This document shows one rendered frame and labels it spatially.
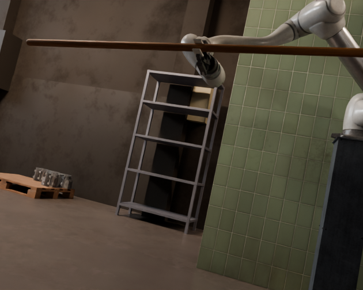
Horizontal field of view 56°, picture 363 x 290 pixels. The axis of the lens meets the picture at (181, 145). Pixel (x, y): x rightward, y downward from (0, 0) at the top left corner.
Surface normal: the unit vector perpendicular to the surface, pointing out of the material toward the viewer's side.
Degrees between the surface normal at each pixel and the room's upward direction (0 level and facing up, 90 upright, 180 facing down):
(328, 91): 90
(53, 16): 90
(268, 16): 90
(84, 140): 90
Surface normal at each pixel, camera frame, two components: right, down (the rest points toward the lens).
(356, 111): -0.91, -0.25
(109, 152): -0.29, -0.15
